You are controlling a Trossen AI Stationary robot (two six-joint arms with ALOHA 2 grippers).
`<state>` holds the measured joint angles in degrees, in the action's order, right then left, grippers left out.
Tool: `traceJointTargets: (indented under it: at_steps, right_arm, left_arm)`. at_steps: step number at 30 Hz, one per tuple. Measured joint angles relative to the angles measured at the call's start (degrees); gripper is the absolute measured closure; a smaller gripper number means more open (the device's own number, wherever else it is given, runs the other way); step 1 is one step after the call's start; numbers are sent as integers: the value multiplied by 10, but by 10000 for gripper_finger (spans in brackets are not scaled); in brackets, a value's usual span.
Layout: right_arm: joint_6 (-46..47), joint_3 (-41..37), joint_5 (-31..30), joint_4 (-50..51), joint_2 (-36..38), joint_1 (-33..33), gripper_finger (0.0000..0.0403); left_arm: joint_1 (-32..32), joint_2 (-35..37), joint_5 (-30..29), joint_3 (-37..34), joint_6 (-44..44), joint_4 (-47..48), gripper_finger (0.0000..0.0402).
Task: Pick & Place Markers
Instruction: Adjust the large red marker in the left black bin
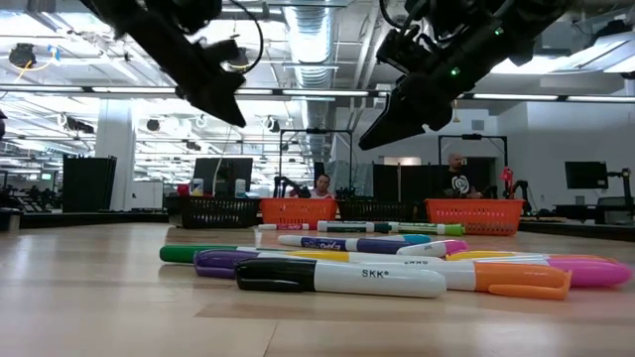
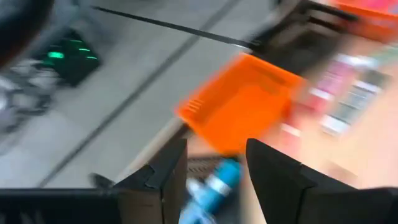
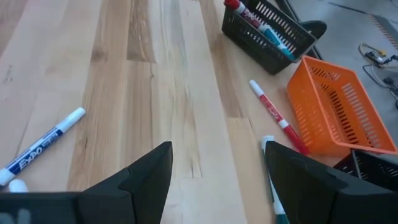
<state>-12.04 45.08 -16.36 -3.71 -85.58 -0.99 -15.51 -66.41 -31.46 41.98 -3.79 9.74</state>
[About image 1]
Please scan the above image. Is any black cap white marker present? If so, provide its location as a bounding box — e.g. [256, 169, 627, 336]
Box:
[234, 257, 447, 299]

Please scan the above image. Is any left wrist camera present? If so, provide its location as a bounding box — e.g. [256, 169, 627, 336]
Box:
[217, 39, 251, 75]

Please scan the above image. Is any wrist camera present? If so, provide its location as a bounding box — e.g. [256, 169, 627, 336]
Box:
[375, 27, 433, 75]
[217, 39, 251, 75]

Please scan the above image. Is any black computer monitor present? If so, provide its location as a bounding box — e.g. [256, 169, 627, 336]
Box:
[564, 161, 609, 190]
[191, 157, 255, 198]

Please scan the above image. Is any black metal table frame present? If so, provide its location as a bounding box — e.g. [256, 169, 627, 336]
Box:
[19, 210, 635, 238]

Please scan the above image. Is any long ceiling light strip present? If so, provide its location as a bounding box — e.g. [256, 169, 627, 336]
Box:
[0, 85, 371, 98]
[470, 92, 635, 104]

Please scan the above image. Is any pink cap white marker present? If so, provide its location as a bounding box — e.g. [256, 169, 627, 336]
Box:
[346, 256, 634, 290]
[395, 239, 470, 259]

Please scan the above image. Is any red object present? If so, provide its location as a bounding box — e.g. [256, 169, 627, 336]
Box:
[499, 167, 515, 198]

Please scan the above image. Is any green thick whiteboard marker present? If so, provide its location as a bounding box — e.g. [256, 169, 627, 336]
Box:
[391, 222, 466, 237]

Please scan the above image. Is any purple cap white marker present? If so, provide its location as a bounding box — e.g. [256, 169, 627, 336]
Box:
[192, 248, 262, 280]

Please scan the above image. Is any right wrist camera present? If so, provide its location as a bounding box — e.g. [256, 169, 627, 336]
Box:
[375, 27, 433, 75]

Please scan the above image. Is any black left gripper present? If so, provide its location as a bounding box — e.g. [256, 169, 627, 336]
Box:
[113, 7, 248, 129]

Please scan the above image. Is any white pillar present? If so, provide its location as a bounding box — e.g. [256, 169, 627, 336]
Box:
[94, 98, 137, 212]

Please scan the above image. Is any black station frame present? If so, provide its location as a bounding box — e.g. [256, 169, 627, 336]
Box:
[279, 128, 354, 199]
[437, 133, 509, 199]

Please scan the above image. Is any black partition screen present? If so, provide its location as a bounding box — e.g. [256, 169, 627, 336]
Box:
[371, 163, 497, 202]

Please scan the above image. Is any orange slotted plastic basket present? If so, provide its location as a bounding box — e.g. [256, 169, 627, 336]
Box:
[425, 198, 526, 236]
[260, 197, 339, 225]

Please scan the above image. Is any black slotted plastic basket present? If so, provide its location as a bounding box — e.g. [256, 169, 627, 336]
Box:
[166, 195, 262, 229]
[336, 199, 423, 223]

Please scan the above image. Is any red fine whiteboard marker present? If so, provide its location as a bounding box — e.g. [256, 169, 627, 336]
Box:
[257, 222, 319, 232]

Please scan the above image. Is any black monitor stand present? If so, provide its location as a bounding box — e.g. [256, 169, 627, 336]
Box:
[607, 167, 635, 209]

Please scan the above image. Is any blue cap white marker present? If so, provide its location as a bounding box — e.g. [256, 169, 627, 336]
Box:
[391, 233, 434, 246]

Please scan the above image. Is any black ceiling device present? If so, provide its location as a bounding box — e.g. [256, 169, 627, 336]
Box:
[8, 43, 38, 69]

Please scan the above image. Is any black cabinet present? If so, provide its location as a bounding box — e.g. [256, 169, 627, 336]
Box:
[62, 155, 118, 213]

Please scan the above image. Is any green cap white marker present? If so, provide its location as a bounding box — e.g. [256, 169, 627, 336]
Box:
[159, 243, 289, 265]

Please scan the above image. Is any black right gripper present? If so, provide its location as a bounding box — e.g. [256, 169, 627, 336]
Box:
[357, 14, 535, 152]

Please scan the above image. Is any person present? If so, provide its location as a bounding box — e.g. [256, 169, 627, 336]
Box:
[308, 173, 339, 200]
[439, 152, 485, 200]

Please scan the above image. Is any dark green whiteboard marker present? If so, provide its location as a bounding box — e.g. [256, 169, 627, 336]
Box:
[324, 225, 394, 235]

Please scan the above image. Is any purple fine whiteboard marker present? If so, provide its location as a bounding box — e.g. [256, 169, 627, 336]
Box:
[277, 233, 421, 255]

